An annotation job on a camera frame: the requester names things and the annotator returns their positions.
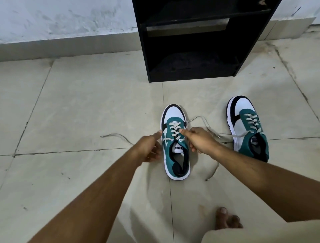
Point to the person's left hand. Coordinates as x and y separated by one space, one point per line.
146 147

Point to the person's right hand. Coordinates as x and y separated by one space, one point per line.
202 140

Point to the person's right thumb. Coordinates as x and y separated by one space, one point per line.
185 132

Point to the person's left thumb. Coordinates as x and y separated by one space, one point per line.
156 135

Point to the person's left forearm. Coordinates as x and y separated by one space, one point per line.
100 195

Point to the teal white black sneaker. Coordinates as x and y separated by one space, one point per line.
175 160
252 145

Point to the person's right forearm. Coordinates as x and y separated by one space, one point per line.
270 182

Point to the black wooden shelf unit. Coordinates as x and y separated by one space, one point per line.
192 57

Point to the person's bare foot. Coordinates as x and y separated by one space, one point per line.
225 220

